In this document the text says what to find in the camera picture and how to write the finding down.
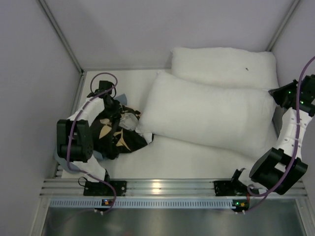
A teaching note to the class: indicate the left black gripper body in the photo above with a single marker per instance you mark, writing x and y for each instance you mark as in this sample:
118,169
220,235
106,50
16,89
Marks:
114,108

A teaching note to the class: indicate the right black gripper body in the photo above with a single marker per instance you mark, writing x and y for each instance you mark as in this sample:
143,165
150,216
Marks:
277,93

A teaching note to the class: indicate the black floral pillowcase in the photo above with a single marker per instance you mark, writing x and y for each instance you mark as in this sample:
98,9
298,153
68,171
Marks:
114,130

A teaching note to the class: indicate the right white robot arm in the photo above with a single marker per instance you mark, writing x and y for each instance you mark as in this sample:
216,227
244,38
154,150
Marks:
281,166

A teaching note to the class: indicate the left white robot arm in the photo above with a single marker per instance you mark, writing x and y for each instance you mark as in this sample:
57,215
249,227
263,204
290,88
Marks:
74,136

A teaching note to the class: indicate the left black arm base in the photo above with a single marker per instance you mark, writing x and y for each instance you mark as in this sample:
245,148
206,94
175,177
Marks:
101,189

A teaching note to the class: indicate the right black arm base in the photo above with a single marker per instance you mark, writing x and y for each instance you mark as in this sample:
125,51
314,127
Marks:
233,188

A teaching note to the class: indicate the white spare pillow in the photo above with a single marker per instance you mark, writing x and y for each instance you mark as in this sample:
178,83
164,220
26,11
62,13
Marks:
225,67

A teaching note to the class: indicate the blue-grey crumpled cloth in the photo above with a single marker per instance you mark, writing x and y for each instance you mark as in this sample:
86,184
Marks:
75,150

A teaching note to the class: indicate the right aluminium corner post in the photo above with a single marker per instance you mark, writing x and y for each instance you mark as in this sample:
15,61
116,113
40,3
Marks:
294,5

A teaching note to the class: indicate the aluminium corner post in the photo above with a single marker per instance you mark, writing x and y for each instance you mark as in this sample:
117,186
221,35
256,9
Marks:
294,5
58,31

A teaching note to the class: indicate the left aluminium corner post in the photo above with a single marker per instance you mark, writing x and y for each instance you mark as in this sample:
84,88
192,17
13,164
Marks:
58,31

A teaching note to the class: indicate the aluminium mounting rail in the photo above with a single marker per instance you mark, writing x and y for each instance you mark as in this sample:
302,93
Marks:
135,188

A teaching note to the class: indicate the grey slotted cable duct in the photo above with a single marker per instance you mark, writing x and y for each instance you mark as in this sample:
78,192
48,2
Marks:
149,203

